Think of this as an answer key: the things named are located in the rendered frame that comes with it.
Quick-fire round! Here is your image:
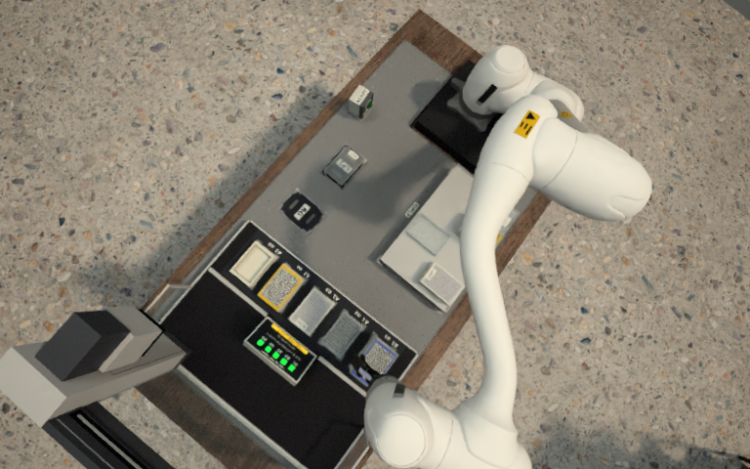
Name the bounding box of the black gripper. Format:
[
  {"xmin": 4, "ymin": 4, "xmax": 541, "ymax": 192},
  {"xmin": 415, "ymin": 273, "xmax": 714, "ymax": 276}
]
[{"xmin": 350, "ymin": 353, "xmax": 392, "ymax": 391}]

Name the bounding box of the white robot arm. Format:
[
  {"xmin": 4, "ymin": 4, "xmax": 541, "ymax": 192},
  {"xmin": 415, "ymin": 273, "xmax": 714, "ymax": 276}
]
[{"xmin": 364, "ymin": 45, "xmax": 651, "ymax": 469}]

